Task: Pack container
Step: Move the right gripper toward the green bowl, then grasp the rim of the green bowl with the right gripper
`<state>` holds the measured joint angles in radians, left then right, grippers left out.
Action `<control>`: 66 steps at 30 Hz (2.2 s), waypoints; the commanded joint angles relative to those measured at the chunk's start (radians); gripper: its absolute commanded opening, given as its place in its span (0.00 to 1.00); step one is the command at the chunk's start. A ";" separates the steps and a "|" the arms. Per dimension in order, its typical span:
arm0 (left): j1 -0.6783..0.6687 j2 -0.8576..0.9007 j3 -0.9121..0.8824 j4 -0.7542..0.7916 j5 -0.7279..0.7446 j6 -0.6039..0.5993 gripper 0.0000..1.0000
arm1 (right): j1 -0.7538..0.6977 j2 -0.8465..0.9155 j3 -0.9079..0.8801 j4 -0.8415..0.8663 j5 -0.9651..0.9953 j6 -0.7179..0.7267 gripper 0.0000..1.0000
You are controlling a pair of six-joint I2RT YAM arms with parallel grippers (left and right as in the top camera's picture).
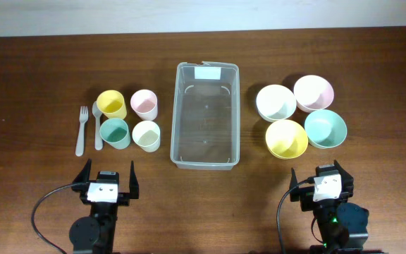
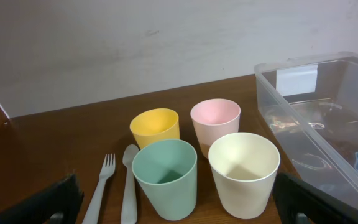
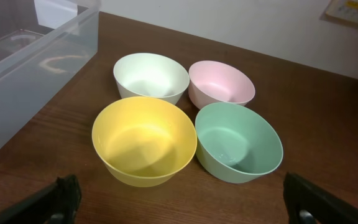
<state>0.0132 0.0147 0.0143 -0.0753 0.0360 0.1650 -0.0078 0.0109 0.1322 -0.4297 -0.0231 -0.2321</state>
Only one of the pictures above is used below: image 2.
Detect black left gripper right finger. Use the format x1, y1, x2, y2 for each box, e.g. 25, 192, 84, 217
272, 172, 358, 224

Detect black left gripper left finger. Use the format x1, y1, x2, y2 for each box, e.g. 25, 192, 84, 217
0, 174, 84, 223

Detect yellow plastic cup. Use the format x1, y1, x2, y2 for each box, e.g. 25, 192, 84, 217
129, 108, 180, 149

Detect clear plastic container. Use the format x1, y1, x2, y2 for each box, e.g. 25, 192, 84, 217
254, 52, 358, 209

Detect white plastic fork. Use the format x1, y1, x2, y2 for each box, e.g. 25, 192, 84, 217
82, 154, 116, 224

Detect cream plastic cup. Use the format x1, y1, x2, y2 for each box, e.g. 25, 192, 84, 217
208, 132, 280, 219

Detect white plastic spoon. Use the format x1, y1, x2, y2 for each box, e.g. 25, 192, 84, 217
121, 144, 139, 224

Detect green plastic cup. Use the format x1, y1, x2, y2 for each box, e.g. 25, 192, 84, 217
132, 139, 198, 221

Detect pink plastic cup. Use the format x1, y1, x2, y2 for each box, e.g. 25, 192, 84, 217
190, 98, 241, 158

